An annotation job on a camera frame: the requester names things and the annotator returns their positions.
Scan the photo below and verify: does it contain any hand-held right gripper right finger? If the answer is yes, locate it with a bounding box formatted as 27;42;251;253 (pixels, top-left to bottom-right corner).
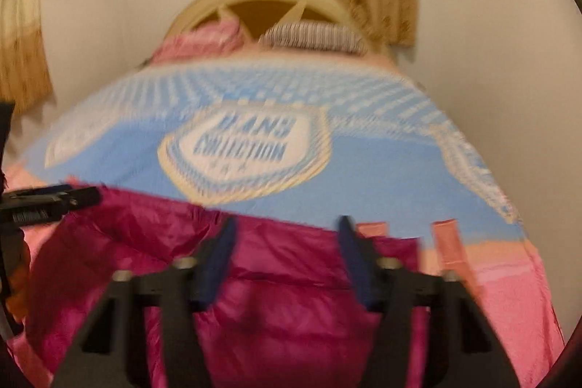
337;215;522;388

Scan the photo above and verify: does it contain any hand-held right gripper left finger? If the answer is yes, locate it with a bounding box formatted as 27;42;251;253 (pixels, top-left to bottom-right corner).
52;216;238;388

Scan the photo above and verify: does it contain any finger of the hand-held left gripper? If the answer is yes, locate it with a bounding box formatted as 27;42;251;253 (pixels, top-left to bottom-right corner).
0;184;102;227

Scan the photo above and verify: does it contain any magenta puffer jacket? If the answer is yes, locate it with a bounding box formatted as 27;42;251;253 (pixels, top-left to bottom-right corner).
9;183;432;388

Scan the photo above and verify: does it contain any folded pink floral blanket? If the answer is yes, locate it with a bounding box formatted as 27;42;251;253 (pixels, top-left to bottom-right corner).
149;18;249;64

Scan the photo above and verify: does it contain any striped pillow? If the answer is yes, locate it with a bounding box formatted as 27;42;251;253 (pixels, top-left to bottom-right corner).
258;21;367;55

